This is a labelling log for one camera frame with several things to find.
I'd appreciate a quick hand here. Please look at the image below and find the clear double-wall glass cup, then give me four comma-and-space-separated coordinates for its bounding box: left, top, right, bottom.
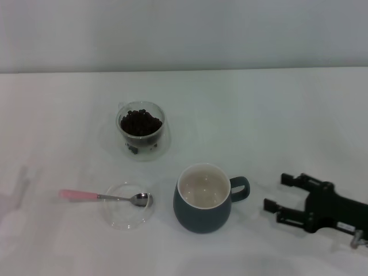
116, 100, 173, 162

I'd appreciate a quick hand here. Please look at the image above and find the silver metal connector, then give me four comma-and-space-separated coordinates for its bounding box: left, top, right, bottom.
349, 229, 368, 248

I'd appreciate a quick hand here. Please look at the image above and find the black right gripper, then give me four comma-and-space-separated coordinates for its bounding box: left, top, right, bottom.
263, 172, 368, 234

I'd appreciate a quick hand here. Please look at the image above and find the pink-handled metal spoon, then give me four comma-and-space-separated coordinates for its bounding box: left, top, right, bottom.
59, 189, 154, 208

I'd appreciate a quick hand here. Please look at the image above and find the dark teal ceramic mug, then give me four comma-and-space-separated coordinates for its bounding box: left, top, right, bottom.
172, 163, 251, 234

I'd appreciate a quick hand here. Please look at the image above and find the dark coffee beans pile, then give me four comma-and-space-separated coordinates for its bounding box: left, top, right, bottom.
120, 108, 163, 137

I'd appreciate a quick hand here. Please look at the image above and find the clear glass saucer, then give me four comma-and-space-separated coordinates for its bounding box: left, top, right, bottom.
103, 182, 155, 230

